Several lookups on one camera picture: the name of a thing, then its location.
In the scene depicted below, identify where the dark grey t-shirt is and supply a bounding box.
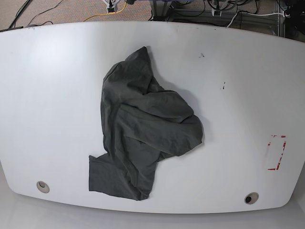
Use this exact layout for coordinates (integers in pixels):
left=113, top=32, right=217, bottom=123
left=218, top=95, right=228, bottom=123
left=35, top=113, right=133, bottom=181
left=89, top=47, right=203, bottom=201

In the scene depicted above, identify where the red tape rectangle marking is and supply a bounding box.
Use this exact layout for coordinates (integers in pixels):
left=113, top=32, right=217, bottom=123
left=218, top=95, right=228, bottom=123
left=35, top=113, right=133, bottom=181
left=266, top=135, right=287, bottom=171

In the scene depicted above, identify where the aluminium frame stand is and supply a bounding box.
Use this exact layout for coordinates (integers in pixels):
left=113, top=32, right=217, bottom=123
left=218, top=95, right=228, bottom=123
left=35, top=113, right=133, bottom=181
left=149, top=0, right=286, bottom=38

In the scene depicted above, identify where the yellow cable on floor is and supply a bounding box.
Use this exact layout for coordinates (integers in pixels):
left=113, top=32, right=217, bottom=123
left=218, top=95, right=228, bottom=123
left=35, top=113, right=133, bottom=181
left=83, top=0, right=127, bottom=22

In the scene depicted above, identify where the right table cable grommet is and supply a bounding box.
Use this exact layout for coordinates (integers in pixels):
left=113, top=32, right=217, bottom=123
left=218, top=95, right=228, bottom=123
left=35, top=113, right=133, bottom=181
left=244, top=192, right=259, bottom=205

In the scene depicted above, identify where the table cable grommet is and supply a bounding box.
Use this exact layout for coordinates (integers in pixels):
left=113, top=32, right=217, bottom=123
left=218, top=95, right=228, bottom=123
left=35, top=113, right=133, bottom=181
left=244, top=192, right=259, bottom=205
left=36, top=181, right=50, bottom=194

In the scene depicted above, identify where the left table cable grommet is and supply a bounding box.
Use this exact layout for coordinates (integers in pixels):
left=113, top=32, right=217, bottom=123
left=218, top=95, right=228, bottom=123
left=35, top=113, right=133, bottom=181
left=36, top=181, right=50, bottom=194

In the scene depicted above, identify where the black cable on floor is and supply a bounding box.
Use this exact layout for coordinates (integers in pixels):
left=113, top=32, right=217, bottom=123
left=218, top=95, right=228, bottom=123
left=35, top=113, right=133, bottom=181
left=9, top=0, right=65, bottom=28

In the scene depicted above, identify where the white cable on floor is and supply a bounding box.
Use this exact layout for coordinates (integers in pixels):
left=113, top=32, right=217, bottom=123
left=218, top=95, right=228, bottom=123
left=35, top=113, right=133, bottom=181
left=226, top=10, right=285, bottom=28

